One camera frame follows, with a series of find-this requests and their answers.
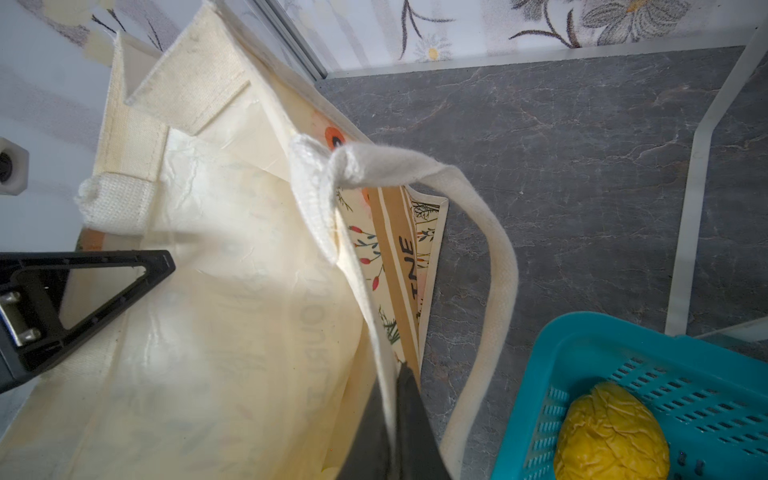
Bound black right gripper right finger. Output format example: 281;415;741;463
337;365;450;480

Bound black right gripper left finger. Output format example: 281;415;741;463
1;250;176;393

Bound cream floral grocery tote bag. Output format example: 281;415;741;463
1;1;519;479

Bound yellow lemon top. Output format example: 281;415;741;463
553;381;670;480

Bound white wooden two-tier shelf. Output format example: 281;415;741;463
664;20;768;346

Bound teal plastic basket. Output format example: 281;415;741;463
492;312;767;479

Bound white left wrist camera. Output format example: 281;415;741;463
0;138;29;196

